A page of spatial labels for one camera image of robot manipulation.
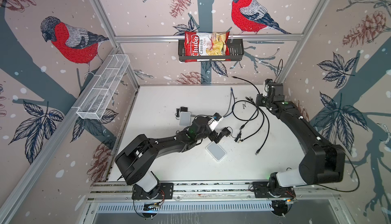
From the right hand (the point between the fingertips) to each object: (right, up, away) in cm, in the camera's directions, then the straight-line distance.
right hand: (258, 98), depth 86 cm
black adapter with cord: (-46, -8, +18) cm, 50 cm away
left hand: (-22, -16, -5) cm, 27 cm away
